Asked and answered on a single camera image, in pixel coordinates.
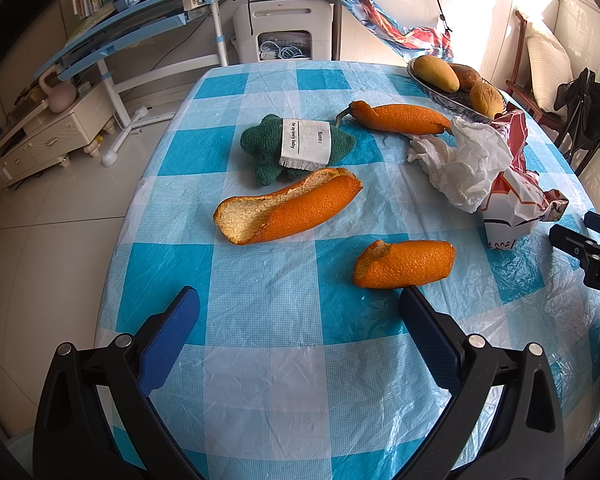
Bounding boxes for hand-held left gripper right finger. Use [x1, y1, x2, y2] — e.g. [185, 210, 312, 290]
[399, 286, 566, 480]

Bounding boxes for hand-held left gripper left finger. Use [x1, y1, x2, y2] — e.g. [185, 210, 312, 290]
[32, 286, 203, 480]

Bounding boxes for red snack bag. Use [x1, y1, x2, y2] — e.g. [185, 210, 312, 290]
[480, 109, 570, 251]

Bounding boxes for small orange peel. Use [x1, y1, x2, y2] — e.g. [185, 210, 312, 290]
[352, 239, 456, 289]

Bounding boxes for white paper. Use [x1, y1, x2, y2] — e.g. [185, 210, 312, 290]
[407, 116, 513, 213]

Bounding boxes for large orange peel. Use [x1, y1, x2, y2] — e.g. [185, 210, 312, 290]
[213, 167, 364, 246]

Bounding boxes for long curled orange peel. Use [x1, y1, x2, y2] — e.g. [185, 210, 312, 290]
[336, 101, 452, 136]

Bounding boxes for green star plush with label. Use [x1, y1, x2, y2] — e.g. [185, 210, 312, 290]
[240, 114, 357, 186]

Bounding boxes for blue checked tablecloth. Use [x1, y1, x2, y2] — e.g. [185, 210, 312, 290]
[96, 60, 600, 480]

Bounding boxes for folded black chair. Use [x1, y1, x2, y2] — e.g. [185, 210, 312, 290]
[554, 67, 600, 176]

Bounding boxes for wooden chair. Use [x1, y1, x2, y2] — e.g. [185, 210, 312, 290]
[505, 9, 571, 126]

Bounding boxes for white pillow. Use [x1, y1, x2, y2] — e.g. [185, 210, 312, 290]
[524, 20, 575, 113]

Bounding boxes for yellow mango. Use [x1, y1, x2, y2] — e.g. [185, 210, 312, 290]
[469, 82, 505, 120]
[413, 55, 460, 93]

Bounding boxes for dark fruit bowl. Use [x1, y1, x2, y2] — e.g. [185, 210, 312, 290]
[406, 56, 506, 123]

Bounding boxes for brownish mango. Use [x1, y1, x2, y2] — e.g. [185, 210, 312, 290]
[450, 63, 482, 92]

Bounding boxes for cream television cabinet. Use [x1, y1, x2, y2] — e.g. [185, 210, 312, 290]
[0, 82, 116, 190]

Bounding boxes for white cabinet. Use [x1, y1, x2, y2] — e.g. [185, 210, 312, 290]
[432, 0, 568, 91]

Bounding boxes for pink kettlebell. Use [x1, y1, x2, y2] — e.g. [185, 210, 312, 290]
[39, 65, 77, 113]

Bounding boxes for brown tray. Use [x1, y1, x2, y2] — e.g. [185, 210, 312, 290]
[7, 85, 48, 111]

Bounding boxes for colourful hanging bag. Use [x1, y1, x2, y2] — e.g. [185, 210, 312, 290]
[314, 0, 455, 63]

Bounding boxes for blue study desk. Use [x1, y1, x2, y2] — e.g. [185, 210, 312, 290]
[34, 0, 251, 167]

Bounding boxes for green booklet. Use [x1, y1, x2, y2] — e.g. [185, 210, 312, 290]
[65, 2, 116, 43]

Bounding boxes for white floor appliance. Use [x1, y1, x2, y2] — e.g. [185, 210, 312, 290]
[231, 0, 335, 65]

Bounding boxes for black television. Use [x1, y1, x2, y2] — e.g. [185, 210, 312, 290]
[0, 0, 60, 81]

